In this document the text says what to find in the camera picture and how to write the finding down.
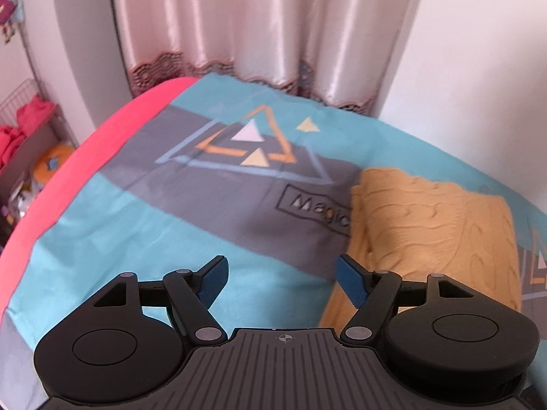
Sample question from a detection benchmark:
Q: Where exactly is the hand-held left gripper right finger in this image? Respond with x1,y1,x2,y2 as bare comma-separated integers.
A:
337,254,463,346

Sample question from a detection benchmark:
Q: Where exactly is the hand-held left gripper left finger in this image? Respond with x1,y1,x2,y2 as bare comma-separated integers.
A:
93,255,230,346

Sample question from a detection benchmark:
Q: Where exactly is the mustard cable-knit cardigan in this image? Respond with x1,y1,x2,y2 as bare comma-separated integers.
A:
318,167,525,330

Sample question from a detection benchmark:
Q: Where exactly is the blue printed bed sheet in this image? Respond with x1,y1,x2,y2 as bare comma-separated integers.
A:
0,72,547,394

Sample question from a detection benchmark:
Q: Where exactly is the orange plush toy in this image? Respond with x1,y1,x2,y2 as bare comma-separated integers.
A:
33,144,74,185

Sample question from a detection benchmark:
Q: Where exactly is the red folded garment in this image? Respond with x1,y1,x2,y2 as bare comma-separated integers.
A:
16,95,57,138

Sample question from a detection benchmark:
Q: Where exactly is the pale pink lace-trimmed curtain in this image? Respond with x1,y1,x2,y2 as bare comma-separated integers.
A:
108,0,429,117

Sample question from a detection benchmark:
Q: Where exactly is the white wire rack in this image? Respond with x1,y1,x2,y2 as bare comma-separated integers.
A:
0,78,80,180

